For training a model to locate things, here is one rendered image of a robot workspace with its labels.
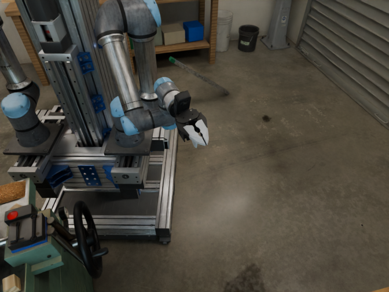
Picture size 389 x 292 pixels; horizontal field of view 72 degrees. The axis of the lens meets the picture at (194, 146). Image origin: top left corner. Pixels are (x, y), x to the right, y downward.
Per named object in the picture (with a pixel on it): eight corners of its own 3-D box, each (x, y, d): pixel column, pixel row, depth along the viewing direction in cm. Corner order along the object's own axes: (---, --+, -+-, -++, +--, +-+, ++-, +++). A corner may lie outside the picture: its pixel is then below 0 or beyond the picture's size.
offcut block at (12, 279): (21, 289, 80) (14, 285, 77) (9, 295, 79) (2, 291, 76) (19, 278, 82) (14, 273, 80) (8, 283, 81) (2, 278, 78)
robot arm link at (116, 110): (111, 119, 133) (105, 96, 124) (138, 112, 137) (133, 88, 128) (117, 134, 126) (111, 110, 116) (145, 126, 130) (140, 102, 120)
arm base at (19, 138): (26, 127, 144) (17, 112, 137) (54, 127, 144) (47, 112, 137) (13, 147, 133) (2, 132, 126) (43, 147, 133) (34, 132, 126)
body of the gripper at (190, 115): (205, 134, 88) (190, 113, 96) (202, 115, 82) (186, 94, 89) (184, 143, 87) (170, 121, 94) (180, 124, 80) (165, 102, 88)
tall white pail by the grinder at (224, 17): (232, 51, 383) (237, 16, 350) (212, 53, 378) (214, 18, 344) (226, 42, 403) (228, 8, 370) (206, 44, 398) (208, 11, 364)
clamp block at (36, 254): (61, 256, 90) (51, 244, 84) (17, 272, 87) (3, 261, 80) (59, 219, 100) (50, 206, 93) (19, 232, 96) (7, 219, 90)
